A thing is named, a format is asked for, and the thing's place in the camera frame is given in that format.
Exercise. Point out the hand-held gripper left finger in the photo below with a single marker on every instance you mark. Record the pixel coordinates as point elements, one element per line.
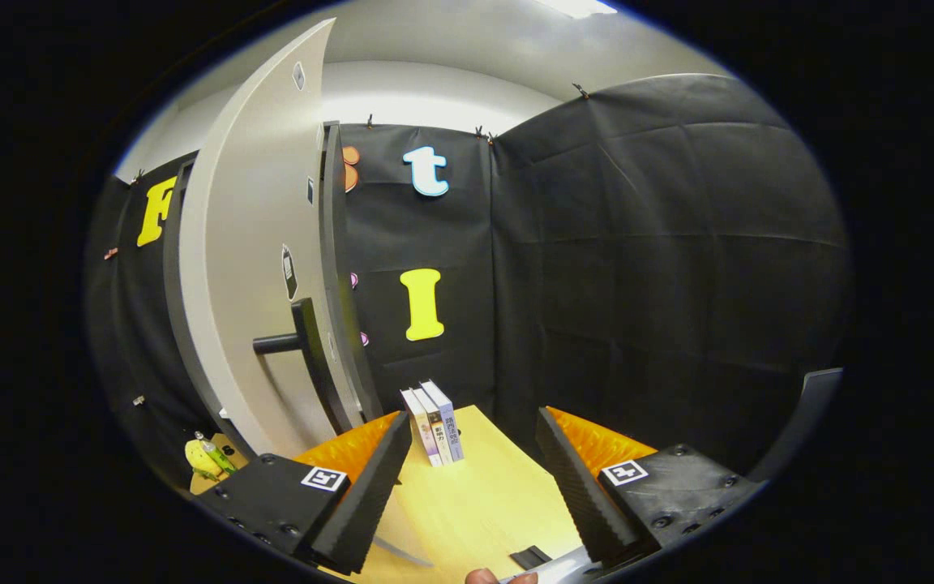
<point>370,503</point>

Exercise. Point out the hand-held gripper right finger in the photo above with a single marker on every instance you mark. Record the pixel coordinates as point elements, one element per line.
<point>576,495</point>

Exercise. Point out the dark grey shoe cabinet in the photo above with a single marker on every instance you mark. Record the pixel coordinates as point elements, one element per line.
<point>337,243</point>

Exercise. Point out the beige shoe cabinet door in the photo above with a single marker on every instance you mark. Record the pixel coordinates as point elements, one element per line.
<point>248,243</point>

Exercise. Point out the flat black object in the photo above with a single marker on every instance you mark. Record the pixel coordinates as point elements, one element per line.
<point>530,557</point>

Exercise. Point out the pale pink book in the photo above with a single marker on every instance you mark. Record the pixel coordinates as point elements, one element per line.
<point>421,430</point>

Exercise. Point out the cream spine book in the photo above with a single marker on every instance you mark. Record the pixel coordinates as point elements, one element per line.
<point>437,430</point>

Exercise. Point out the lavender spine book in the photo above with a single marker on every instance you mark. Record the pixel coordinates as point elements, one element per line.
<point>449,426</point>

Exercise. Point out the green plastic bottle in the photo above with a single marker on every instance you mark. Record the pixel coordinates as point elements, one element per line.
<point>218,458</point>

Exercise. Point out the yellow plush toy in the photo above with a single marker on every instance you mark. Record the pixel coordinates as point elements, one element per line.
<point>198,461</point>

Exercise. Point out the grey curved object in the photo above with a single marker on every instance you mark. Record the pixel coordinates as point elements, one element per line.
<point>807,405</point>

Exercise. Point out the black backdrop cloth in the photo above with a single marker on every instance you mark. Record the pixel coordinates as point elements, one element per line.
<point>637,243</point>

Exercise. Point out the long ceiling light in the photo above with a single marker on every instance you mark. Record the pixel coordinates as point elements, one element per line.
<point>576,7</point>

